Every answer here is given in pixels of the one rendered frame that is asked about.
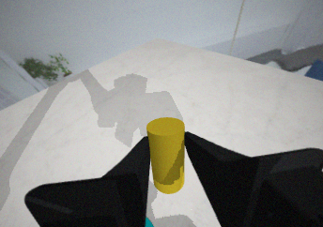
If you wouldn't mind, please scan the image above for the yellow tall cylinder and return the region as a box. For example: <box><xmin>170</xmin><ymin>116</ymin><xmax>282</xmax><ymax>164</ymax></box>
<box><xmin>146</xmin><ymin>117</ymin><xmax>185</xmax><ymax>194</ymax></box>

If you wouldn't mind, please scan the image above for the cyan circle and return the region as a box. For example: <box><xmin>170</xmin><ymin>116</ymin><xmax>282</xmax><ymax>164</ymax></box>
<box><xmin>145</xmin><ymin>218</ymin><xmax>153</xmax><ymax>227</ymax></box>

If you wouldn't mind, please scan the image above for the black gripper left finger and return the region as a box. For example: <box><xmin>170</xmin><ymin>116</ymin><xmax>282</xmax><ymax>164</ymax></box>
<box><xmin>24</xmin><ymin>136</ymin><xmax>150</xmax><ymax>227</ymax></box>

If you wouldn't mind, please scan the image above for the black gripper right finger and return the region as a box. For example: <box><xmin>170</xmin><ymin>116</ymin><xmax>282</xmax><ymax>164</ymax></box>
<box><xmin>185</xmin><ymin>131</ymin><xmax>323</xmax><ymax>227</ymax></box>

